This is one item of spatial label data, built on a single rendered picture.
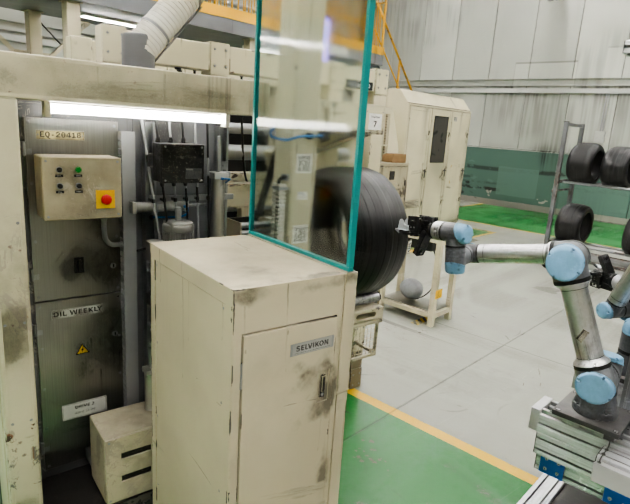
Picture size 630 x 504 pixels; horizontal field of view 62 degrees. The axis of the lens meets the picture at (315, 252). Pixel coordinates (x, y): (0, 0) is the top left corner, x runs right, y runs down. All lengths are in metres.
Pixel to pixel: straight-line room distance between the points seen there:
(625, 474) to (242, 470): 1.25
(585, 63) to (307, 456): 12.63
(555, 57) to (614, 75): 1.36
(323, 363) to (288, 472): 0.33
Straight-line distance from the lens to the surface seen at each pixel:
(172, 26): 2.20
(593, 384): 1.98
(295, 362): 1.45
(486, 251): 2.12
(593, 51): 13.67
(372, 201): 2.20
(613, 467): 2.12
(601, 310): 2.67
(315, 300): 1.42
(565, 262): 1.89
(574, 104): 13.62
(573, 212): 7.59
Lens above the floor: 1.66
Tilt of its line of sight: 13 degrees down
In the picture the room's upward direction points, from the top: 4 degrees clockwise
